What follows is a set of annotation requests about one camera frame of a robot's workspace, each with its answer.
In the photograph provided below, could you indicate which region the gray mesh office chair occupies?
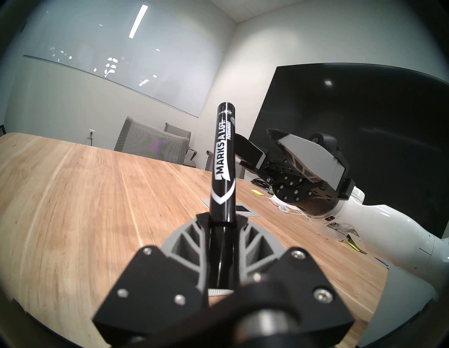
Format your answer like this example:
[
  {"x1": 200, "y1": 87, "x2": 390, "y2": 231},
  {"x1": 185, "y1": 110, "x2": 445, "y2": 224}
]
[
  {"x1": 114, "y1": 116, "x2": 190, "y2": 165},
  {"x1": 205, "y1": 150, "x2": 246, "y2": 179}
]

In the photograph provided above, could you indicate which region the wide wall glass whiteboard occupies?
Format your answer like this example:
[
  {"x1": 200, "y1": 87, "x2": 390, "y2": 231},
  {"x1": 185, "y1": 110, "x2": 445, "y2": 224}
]
[{"x1": 23, "y1": 0, "x2": 225, "y2": 118}]

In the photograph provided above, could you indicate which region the yellow and black block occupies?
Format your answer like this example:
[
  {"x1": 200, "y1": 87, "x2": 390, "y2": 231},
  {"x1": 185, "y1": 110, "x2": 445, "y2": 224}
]
[{"x1": 346, "y1": 235, "x2": 367, "y2": 255}]

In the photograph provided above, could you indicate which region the silver table power outlet panel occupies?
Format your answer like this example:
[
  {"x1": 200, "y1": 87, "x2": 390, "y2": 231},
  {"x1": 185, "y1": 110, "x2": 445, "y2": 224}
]
[{"x1": 201, "y1": 198, "x2": 261, "y2": 217}]

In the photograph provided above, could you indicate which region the large black wall television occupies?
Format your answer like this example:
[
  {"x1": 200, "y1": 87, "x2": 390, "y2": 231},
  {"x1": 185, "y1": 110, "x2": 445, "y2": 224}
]
[{"x1": 247, "y1": 63, "x2": 449, "y2": 239}]

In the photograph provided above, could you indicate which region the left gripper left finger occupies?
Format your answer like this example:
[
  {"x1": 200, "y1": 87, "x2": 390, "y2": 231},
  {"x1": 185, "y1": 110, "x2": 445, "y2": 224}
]
[{"x1": 93, "y1": 213, "x2": 211, "y2": 343}]

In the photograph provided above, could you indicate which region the gray swivel chair with armrests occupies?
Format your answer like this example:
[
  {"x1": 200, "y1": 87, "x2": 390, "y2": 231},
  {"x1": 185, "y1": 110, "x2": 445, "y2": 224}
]
[{"x1": 164, "y1": 123, "x2": 197, "y2": 168}]

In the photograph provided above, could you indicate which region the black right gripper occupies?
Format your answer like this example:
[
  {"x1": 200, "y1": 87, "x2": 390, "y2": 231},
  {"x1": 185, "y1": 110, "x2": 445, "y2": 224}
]
[{"x1": 234, "y1": 129, "x2": 355, "y2": 218}]

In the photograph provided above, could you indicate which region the black permanent marker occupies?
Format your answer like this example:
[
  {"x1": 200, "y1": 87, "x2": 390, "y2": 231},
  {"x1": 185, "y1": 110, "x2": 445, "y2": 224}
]
[{"x1": 209, "y1": 102, "x2": 236, "y2": 290}]

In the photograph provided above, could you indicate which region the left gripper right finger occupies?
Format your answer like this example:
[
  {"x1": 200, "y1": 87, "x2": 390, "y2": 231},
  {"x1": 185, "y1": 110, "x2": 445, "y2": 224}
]
[{"x1": 234, "y1": 214, "x2": 354, "y2": 343}]

